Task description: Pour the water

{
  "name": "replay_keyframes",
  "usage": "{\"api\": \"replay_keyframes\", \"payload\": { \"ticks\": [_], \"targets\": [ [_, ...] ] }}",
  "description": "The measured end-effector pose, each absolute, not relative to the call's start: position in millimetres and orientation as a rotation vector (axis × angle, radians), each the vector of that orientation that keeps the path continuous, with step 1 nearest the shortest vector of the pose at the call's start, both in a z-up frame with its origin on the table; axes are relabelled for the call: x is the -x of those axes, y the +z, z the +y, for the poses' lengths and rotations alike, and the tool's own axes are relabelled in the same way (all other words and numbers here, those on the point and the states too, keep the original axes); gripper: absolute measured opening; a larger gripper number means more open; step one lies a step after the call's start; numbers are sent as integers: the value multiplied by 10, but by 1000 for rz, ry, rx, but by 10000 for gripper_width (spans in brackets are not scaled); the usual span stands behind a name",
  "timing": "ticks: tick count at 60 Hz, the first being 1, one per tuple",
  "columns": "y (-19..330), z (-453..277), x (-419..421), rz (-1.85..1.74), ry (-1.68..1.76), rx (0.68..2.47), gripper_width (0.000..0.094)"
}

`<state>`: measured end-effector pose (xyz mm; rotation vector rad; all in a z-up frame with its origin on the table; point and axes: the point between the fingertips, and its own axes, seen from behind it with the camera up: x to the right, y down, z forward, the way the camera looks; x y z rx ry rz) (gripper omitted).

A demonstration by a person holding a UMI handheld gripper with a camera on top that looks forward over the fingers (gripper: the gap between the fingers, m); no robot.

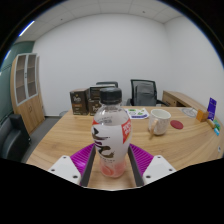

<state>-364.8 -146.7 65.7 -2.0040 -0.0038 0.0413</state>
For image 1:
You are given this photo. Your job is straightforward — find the printed white sticker sheet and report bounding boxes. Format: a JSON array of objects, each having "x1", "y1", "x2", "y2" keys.
[{"x1": 124, "y1": 107, "x2": 150, "y2": 120}]

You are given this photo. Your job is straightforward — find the mesh office chair grey back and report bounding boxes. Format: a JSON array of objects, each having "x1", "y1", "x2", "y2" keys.
[{"x1": 126, "y1": 78, "x2": 168, "y2": 108}]

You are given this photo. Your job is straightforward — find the black leather sofa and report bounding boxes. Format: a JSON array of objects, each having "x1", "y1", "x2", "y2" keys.
[{"x1": 0, "y1": 113, "x2": 32, "y2": 163}]

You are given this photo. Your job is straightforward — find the dark brown carton box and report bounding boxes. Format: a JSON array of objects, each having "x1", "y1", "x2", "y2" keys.
[{"x1": 69, "y1": 88, "x2": 90, "y2": 116}]

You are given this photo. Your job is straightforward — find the wooden shelf cabinet glass doors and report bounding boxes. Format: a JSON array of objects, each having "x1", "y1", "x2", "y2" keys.
[{"x1": 9, "y1": 52, "x2": 46, "y2": 134}]

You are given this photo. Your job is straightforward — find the clear sheet with round print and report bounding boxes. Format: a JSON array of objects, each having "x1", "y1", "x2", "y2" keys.
[{"x1": 181, "y1": 107, "x2": 199, "y2": 118}]

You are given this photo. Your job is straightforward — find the tan brown carton box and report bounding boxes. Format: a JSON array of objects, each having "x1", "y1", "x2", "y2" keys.
[{"x1": 87, "y1": 99, "x2": 102, "y2": 116}]

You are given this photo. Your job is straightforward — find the small yellow bar pack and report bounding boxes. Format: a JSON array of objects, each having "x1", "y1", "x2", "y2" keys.
[{"x1": 206, "y1": 118, "x2": 216, "y2": 130}]

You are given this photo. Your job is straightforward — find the clear drink bottle black cap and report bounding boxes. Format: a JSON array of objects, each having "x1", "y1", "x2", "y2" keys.
[{"x1": 91, "y1": 86, "x2": 132, "y2": 179}]

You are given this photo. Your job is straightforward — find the purple upright box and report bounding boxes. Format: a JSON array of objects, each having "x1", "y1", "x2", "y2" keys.
[{"x1": 206, "y1": 97, "x2": 218, "y2": 121}]

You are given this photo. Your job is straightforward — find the long ceiling light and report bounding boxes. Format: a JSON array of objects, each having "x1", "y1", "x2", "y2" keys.
[{"x1": 18, "y1": 20, "x2": 36, "y2": 38}]

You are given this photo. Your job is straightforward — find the flat round red coaster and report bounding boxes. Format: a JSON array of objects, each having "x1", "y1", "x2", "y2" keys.
[{"x1": 169, "y1": 119, "x2": 185, "y2": 131}]

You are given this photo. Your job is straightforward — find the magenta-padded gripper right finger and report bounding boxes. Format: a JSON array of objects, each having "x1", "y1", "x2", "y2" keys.
[{"x1": 128, "y1": 143, "x2": 177, "y2": 187}]

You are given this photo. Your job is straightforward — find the white mug with orange pattern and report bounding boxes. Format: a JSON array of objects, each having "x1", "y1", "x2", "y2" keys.
[{"x1": 147, "y1": 108, "x2": 172, "y2": 138}]

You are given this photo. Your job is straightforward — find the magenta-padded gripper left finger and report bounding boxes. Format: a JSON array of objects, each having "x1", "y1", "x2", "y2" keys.
[{"x1": 48, "y1": 143, "x2": 98, "y2": 188}]

